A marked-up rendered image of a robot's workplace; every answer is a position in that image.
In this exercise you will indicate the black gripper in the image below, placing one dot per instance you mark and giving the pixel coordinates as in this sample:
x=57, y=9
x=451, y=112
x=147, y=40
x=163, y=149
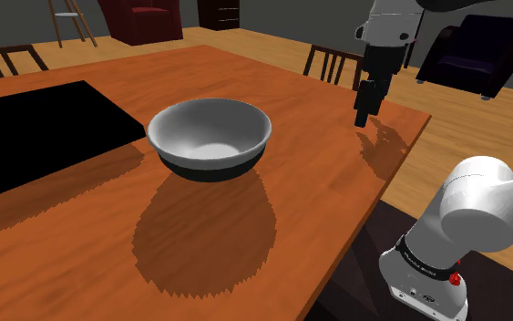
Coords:
x=382, y=62

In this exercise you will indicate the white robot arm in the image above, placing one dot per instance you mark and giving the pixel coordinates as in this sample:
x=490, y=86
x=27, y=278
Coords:
x=469, y=209

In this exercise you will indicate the dark wooden chair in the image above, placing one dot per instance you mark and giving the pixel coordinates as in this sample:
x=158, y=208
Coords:
x=332, y=55
x=3, y=55

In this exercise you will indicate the dark purple armchair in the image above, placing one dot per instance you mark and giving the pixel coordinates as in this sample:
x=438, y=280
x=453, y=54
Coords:
x=478, y=53

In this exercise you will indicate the wooden dining table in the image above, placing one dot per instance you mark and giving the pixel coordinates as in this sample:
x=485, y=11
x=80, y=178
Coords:
x=309, y=151

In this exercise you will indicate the dark wooden cabinet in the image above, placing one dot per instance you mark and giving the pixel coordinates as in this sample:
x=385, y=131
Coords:
x=218, y=13

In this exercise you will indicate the white bowl with black base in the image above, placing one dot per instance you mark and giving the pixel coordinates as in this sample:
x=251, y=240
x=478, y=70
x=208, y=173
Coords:
x=211, y=129

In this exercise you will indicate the dark robot stand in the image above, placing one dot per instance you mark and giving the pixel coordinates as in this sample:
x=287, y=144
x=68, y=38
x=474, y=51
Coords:
x=362, y=266

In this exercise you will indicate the red armchair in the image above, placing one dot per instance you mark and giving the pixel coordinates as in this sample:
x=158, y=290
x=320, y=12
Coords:
x=147, y=22

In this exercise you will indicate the wooden stool with white seat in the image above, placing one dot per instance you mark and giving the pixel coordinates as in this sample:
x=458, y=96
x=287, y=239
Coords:
x=70, y=14

